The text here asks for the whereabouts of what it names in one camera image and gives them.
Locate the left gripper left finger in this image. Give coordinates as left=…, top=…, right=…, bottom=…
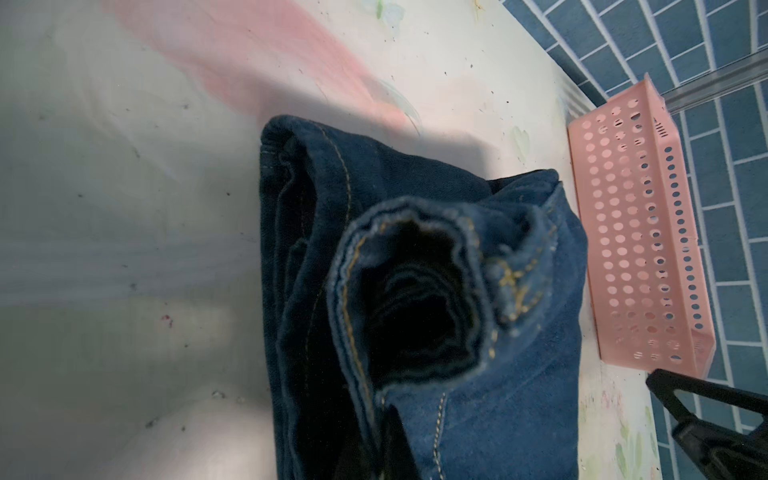
left=347, top=421, right=384, bottom=479

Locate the pink plastic basket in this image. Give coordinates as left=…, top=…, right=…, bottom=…
left=568, top=79, right=716, bottom=379

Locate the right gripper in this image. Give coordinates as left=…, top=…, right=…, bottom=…
left=646, top=369, right=767, bottom=480

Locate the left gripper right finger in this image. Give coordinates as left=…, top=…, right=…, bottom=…
left=383, top=406, right=420, bottom=480

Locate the dark navy denim skirt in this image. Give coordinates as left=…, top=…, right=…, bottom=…
left=260, top=116, right=588, bottom=479

